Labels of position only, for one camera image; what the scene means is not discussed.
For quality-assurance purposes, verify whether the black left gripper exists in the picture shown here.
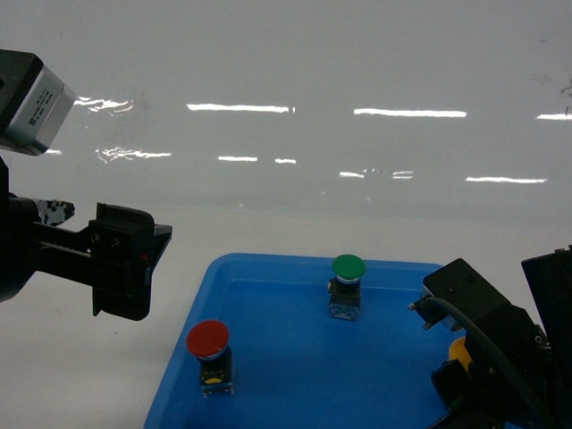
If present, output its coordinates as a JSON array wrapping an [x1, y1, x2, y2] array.
[[8, 196, 172, 321]]

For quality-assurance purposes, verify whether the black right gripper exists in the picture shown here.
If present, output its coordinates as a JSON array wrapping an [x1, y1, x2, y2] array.
[[431, 248, 571, 428]]

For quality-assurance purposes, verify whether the yellow mushroom push button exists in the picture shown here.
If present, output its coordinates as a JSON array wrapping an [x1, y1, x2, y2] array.
[[448, 337, 472, 372]]

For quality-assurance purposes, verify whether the red mushroom push button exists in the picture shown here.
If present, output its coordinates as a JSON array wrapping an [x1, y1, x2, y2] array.
[[186, 319, 235, 398]]

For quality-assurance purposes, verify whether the green mushroom push button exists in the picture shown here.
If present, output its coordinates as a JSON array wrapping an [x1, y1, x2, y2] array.
[[327, 254, 366, 322]]

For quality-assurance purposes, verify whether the blue plastic tray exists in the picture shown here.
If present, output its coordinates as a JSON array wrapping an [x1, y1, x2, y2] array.
[[145, 254, 455, 428]]

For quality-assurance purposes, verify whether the black camera cable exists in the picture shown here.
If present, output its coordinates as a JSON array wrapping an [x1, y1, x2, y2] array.
[[428, 297, 555, 429]]

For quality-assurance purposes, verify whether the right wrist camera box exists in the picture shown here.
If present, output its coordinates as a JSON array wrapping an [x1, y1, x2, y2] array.
[[408, 258, 510, 332]]

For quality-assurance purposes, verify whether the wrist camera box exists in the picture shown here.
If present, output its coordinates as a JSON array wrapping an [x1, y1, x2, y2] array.
[[1, 49, 76, 156], [408, 258, 510, 332]]

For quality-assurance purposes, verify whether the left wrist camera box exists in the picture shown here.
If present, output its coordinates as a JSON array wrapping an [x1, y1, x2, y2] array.
[[1, 49, 76, 156]]

